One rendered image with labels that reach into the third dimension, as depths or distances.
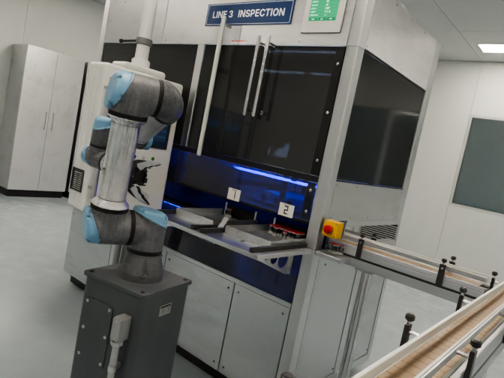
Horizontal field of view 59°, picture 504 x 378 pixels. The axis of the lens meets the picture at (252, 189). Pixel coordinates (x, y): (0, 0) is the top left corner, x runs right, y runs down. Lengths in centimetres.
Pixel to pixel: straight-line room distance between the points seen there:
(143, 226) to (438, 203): 551
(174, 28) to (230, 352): 189
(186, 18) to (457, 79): 466
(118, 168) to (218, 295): 123
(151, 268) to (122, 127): 46
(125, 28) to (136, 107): 199
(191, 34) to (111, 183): 154
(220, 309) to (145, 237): 107
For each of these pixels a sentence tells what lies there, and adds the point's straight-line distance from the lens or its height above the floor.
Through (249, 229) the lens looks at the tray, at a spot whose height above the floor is 89.
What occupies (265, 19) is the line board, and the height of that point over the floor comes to 192.
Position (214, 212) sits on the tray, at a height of 89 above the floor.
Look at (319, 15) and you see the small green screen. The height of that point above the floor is 193.
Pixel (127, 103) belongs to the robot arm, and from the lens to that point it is 134.
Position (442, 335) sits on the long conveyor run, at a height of 93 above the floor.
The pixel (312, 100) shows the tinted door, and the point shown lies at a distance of 213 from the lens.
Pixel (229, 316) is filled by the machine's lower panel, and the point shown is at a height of 40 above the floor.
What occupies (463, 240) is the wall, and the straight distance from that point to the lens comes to 654.
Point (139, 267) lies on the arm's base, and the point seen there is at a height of 84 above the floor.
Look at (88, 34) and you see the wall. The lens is 756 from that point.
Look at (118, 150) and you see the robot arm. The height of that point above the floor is 120.
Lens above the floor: 129
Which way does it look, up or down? 6 degrees down
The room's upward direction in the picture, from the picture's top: 11 degrees clockwise
